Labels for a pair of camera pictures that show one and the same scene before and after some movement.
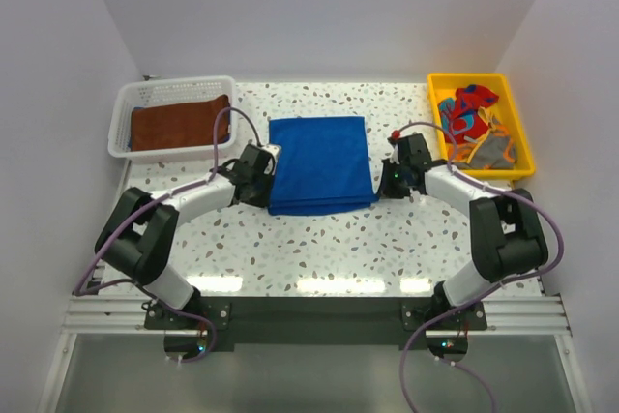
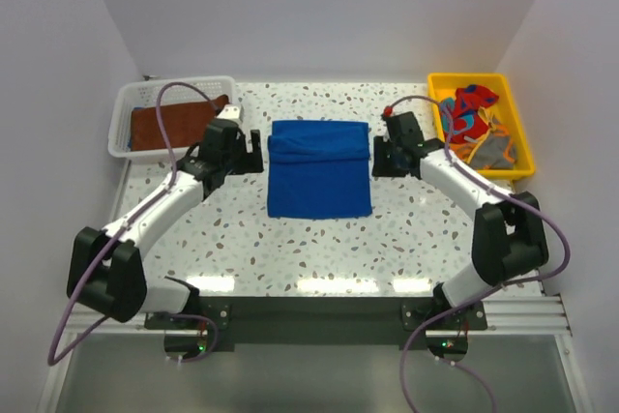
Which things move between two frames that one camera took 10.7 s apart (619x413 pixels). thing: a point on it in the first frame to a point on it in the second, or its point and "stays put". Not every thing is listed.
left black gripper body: (261, 191) to (240, 148)
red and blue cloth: (459, 116) stays put
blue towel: (324, 166) stays put
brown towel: (180, 124) stays put
